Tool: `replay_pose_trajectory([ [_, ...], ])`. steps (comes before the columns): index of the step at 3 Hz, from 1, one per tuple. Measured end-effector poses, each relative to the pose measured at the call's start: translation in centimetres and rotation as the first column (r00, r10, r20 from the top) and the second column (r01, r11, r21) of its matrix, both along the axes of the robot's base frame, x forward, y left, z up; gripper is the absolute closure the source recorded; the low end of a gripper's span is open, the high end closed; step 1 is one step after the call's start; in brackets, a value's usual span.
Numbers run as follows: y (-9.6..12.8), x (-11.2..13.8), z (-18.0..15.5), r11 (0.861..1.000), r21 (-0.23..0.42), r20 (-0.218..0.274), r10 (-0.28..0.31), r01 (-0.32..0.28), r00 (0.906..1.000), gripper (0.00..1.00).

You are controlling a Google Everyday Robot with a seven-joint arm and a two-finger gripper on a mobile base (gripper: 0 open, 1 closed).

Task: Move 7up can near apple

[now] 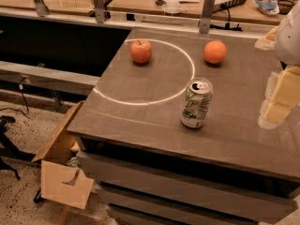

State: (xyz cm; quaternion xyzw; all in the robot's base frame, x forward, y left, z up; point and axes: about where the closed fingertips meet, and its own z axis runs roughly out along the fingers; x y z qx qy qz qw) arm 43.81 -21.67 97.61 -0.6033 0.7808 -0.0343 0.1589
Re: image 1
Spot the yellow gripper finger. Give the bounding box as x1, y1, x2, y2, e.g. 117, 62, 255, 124
255, 26, 278, 51
258, 66, 300, 129

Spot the green white 7up can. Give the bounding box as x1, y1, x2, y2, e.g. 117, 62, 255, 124
181, 78, 213, 128

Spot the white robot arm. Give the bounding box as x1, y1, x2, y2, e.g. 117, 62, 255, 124
255, 1, 300, 129

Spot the red apple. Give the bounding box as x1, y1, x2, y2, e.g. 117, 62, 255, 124
129, 39, 152, 64

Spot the white blue bowl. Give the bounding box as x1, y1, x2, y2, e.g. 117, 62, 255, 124
256, 1, 279, 16

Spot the black mesh cup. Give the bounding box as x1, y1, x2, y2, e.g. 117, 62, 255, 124
277, 0, 294, 15

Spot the orange fruit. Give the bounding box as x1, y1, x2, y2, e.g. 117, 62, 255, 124
203, 40, 227, 64

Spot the grey power strip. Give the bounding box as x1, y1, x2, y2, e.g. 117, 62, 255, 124
213, 0, 247, 12

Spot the clear plastic cup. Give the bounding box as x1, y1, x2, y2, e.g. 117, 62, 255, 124
162, 1, 184, 15

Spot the grey drawer cabinet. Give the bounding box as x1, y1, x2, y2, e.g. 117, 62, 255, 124
76, 138, 300, 225

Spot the cardboard box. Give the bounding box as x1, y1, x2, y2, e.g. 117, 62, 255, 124
32, 102, 94, 209

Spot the black chair base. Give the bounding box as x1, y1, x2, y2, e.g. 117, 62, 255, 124
0, 115, 35, 180

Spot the metal bracket right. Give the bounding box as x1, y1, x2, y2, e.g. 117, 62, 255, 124
199, 0, 215, 34

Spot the metal bracket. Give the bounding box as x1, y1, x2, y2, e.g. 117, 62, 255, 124
34, 0, 50, 17
93, 0, 105, 23
199, 0, 215, 34

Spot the metal bracket middle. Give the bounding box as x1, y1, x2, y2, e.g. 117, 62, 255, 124
93, 0, 105, 23

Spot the metal bracket left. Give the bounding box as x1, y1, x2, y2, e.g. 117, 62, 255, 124
34, 0, 50, 17

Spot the grey metal rail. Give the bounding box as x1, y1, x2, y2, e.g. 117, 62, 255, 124
0, 61, 99, 96

